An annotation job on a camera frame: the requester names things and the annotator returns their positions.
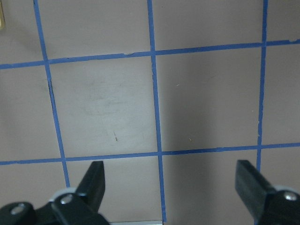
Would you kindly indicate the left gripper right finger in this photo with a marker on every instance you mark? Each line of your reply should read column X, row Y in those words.
column 267, row 204

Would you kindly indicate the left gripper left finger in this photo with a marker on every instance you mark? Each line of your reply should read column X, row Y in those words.
column 81, row 207

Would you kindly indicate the wooden cup tree stand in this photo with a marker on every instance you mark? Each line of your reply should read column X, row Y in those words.
column 2, row 19

